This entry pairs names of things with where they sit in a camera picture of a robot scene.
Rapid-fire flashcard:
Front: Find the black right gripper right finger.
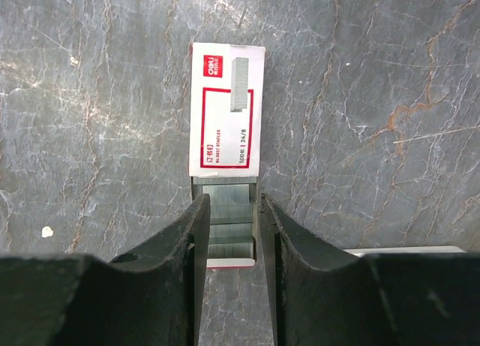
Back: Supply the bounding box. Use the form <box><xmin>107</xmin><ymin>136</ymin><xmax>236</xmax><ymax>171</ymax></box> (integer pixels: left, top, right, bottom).
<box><xmin>260</xmin><ymin>195</ymin><xmax>479</xmax><ymax>345</ymax></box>

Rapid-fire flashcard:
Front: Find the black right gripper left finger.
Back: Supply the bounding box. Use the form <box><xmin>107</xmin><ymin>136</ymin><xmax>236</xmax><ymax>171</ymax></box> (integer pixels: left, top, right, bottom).
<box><xmin>1</xmin><ymin>195</ymin><xmax>210</xmax><ymax>345</ymax></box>

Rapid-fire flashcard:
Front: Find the red white staple box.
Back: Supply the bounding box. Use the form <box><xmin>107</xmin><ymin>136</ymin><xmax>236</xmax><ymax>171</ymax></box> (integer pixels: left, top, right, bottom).
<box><xmin>188</xmin><ymin>43</ymin><xmax>266</xmax><ymax>269</ymax></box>

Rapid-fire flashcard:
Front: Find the white rectangular case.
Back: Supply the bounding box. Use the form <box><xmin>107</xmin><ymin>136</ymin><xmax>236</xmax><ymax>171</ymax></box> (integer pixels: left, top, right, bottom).
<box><xmin>344</xmin><ymin>245</ymin><xmax>465</xmax><ymax>257</ymax></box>

